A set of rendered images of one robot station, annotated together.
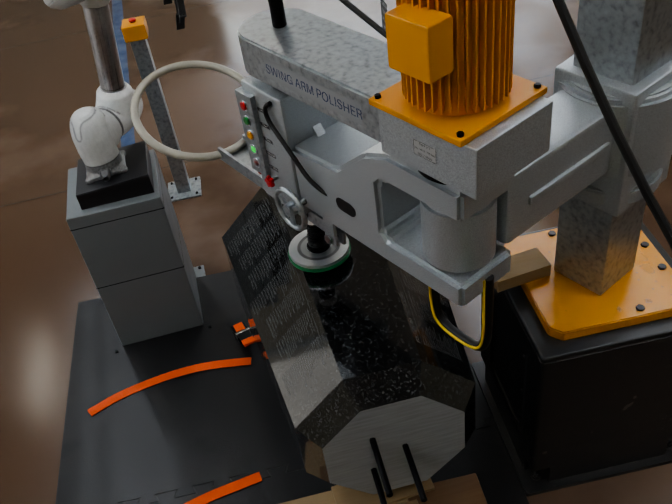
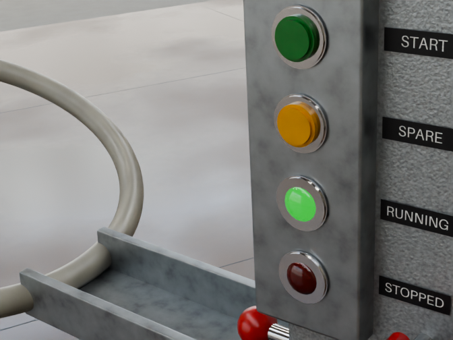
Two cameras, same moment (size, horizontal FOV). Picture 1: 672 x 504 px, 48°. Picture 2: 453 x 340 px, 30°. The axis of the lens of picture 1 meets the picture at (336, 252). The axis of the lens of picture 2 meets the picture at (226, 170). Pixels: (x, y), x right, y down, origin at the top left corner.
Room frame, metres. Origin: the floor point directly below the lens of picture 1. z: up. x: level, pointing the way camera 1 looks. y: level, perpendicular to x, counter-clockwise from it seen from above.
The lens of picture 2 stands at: (1.58, 0.38, 1.58)
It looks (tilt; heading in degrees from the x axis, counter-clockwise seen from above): 22 degrees down; 343
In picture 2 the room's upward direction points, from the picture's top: 3 degrees counter-clockwise
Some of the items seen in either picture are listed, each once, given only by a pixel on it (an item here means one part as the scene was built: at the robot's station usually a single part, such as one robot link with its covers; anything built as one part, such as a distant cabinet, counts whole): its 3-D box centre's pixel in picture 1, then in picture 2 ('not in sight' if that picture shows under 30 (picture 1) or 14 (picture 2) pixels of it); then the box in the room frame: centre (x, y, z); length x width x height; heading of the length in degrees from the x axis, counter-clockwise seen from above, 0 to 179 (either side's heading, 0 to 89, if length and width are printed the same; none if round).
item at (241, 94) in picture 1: (254, 132); (313, 116); (2.02, 0.19, 1.41); 0.08 x 0.03 x 0.28; 35
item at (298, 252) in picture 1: (318, 246); not in sight; (2.02, 0.06, 0.92); 0.21 x 0.21 x 0.01
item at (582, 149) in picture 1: (571, 139); not in sight; (1.73, -0.70, 1.41); 0.74 x 0.34 x 0.25; 124
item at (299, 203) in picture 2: not in sight; (302, 202); (2.01, 0.20, 1.36); 0.02 x 0.01 x 0.02; 35
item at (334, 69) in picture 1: (366, 89); not in sight; (1.74, -0.14, 1.66); 0.96 x 0.25 x 0.17; 35
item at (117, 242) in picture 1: (138, 250); not in sight; (2.82, 0.92, 0.40); 0.50 x 0.50 x 0.80; 8
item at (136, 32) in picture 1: (160, 112); not in sight; (3.84, 0.85, 0.54); 0.20 x 0.20 x 1.09; 4
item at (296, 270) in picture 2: not in sight; (303, 276); (2.01, 0.20, 1.31); 0.02 x 0.01 x 0.02; 35
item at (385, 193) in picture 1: (383, 195); not in sight; (1.69, -0.16, 1.35); 0.74 x 0.23 x 0.49; 35
